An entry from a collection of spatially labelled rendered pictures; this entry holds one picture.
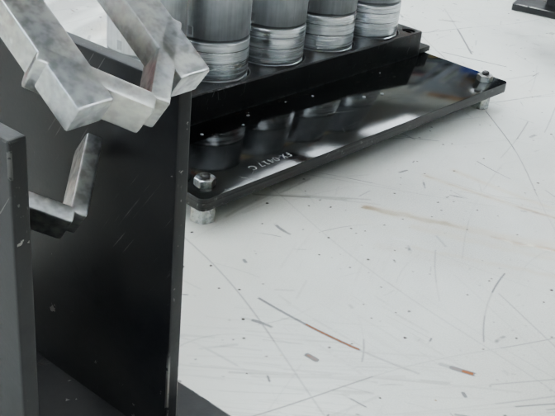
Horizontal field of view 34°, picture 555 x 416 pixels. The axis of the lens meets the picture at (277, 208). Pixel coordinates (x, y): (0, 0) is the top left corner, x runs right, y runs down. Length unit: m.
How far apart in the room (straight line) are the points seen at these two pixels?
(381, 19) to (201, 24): 0.09
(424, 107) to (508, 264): 0.09
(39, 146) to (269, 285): 0.08
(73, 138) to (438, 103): 0.19
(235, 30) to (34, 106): 0.13
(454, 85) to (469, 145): 0.03
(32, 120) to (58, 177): 0.01
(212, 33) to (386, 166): 0.07
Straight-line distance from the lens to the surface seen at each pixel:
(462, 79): 0.36
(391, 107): 0.32
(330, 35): 0.33
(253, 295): 0.23
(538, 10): 0.51
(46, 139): 0.17
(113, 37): 0.28
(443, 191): 0.29
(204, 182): 0.25
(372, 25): 0.35
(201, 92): 0.29
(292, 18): 0.31
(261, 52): 0.31
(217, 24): 0.29
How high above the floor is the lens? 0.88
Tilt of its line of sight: 29 degrees down
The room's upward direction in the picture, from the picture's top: 6 degrees clockwise
